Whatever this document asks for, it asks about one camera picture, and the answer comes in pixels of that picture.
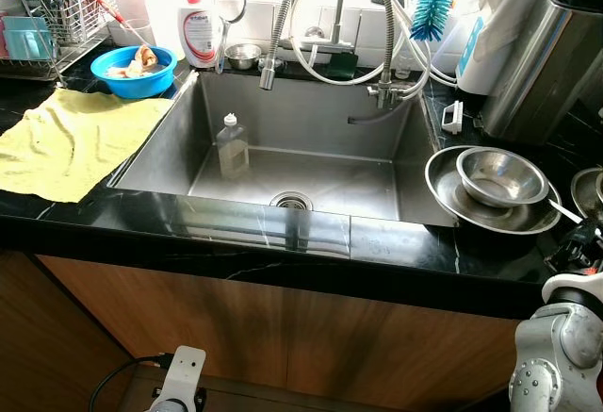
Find steel spoon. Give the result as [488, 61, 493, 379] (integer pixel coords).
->
[545, 197, 587, 225]

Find small white clip holder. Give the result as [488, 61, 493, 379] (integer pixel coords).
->
[440, 100, 465, 136]

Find white jug blue label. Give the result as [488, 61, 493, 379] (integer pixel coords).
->
[455, 14, 493, 94]

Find steel gooseneck faucet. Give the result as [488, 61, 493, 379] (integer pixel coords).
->
[341, 0, 425, 111]

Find blue bottle brush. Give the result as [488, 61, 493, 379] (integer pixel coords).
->
[409, 0, 456, 43]

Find steel sink drain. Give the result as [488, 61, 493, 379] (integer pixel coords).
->
[269, 190, 315, 212]

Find dark green sponge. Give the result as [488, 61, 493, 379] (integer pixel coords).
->
[318, 50, 361, 81]

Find stainless steel sink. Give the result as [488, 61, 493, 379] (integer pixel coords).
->
[106, 66, 444, 230]

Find wooden sink cabinet front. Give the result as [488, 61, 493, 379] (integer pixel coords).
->
[38, 254, 529, 411]

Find clear plastic bottle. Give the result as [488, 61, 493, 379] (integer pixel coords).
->
[216, 112, 252, 181]

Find steel pull-out faucet sprayer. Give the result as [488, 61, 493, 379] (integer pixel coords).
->
[258, 0, 301, 91]

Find small steel bowl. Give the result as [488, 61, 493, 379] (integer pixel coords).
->
[224, 42, 264, 72]

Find white soap bottle red cap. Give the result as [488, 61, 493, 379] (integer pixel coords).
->
[177, 0, 225, 70]

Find blue plastic bowl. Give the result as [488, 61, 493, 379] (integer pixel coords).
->
[90, 44, 178, 101]

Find food scraps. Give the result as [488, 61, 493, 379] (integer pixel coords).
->
[106, 45, 161, 80]

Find yellow cloth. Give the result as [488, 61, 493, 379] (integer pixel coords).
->
[0, 86, 176, 205]

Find wooden side cabinet panel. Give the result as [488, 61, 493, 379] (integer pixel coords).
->
[0, 250, 133, 412]

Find teal plastic container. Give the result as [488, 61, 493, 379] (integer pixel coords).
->
[0, 16, 54, 60]

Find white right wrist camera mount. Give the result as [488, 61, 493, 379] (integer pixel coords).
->
[543, 271, 603, 307]

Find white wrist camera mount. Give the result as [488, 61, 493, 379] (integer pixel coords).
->
[168, 345, 207, 405]
[543, 271, 603, 307]

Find white water hose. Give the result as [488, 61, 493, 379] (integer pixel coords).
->
[287, 0, 458, 88]

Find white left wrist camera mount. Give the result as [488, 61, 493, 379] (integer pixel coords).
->
[168, 345, 207, 405]

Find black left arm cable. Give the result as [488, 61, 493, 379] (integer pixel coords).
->
[88, 353, 175, 412]

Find red handled utensil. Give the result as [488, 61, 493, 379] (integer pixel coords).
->
[94, 0, 144, 43]

